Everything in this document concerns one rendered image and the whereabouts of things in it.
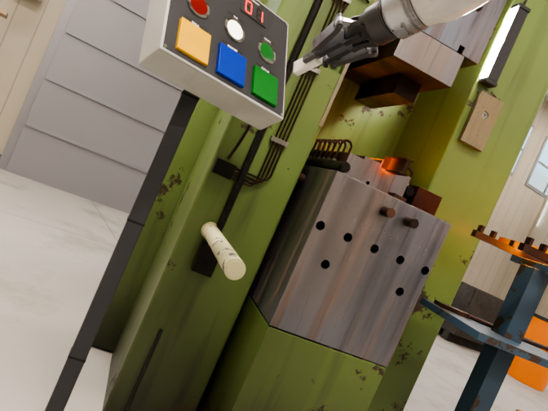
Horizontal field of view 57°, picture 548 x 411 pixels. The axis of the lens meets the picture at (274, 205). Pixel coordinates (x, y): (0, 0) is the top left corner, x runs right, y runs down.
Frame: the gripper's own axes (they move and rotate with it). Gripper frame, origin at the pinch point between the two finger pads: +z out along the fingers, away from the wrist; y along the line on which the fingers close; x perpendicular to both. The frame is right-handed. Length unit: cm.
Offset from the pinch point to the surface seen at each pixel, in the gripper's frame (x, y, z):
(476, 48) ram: 30, 56, -14
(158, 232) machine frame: -11, 29, 98
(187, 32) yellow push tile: 0.8, -22.0, 12.4
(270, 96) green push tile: -2.2, 1.6, 12.4
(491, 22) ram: 37, 56, -19
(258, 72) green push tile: 1.9, -2.4, 12.4
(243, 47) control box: 6.5, -6.9, 13.2
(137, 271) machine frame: -25, 28, 107
